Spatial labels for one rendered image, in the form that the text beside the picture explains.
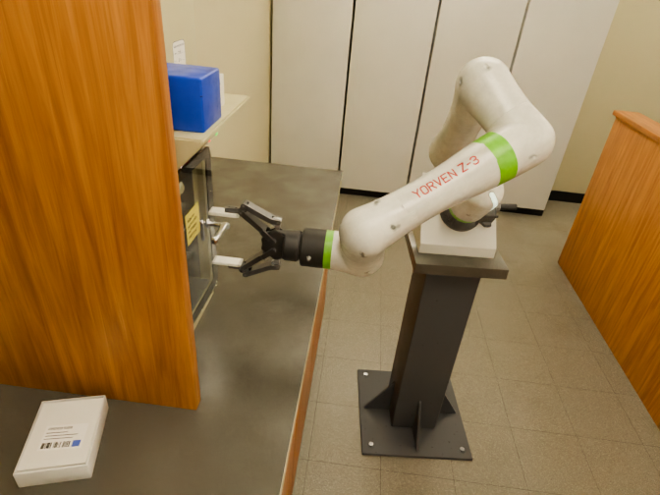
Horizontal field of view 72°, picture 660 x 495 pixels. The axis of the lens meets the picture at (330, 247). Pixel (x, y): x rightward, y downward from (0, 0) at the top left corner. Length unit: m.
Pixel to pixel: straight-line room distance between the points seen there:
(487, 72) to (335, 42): 2.80
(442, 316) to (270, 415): 0.94
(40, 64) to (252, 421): 0.74
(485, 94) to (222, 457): 0.94
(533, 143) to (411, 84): 2.87
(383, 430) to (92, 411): 1.44
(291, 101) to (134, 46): 3.32
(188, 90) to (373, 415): 1.78
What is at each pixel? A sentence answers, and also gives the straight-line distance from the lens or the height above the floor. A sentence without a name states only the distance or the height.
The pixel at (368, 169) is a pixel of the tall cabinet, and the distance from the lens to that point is 4.10.
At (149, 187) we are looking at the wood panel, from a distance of 0.77.
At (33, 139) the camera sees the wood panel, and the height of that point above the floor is 1.51.
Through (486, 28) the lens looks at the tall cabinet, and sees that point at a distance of 3.91.
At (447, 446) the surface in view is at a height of 0.02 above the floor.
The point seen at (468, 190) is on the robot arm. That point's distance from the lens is 1.01.
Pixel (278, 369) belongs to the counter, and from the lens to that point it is 1.14.
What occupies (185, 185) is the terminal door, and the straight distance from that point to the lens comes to 1.02.
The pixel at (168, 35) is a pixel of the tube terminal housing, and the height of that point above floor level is 1.64.
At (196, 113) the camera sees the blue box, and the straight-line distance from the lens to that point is 0.82.
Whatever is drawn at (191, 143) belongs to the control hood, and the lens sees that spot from 0.81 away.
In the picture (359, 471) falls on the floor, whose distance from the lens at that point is 2.11.
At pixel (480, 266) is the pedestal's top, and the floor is 0.94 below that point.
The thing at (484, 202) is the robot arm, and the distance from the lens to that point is 1.45.
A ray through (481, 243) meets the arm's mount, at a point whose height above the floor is 0.99.
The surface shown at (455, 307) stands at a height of 0.72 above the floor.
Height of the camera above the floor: 1.77
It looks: 31 degrees down
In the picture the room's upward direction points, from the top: 5 degrees clockwise
